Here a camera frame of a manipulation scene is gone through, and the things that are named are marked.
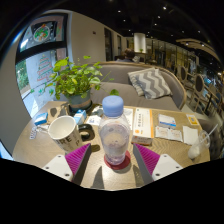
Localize flat round red coaster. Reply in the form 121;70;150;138
103;149;132;171

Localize person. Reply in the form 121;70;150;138
115;48;137;64

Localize grey curved sofa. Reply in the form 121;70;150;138
89;61;188;111

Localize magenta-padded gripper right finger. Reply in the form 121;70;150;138
132;143;183;185

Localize small white and blue box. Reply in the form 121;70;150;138
157;113;178;129

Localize white paper sachets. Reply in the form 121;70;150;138
154;125;184;143

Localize group of wooden dining chairs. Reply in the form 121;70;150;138
176;64;224;118

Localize green potted plant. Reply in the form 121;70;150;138
44;55;120;113

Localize white mug with dark handle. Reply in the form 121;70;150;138
47;115;96;154

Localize window with tree drawing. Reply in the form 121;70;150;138
14;49;68;118

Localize silver blister pack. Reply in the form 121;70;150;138
29;126;38;140

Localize white round pillar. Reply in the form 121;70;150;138
133;32;147;53

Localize small blue and white carton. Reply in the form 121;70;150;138
73;109;88;125

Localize grey zigzag pillow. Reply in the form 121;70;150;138
127;67;173;100

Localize ceiling spot lights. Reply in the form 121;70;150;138
106;0;208;38

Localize clear plastic cup with straw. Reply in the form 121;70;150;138
187;123;219;160

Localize food picture poster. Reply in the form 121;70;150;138
19;19;64;51

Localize small yellow card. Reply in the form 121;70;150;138
185;113;200;127

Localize printed white brochure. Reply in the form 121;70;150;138
84;105;134;128

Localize white tube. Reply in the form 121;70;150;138
34;123;51;132

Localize clear bottle with blue cap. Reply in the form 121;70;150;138
98;95;132;166

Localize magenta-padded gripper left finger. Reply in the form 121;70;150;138
42;143;92;185

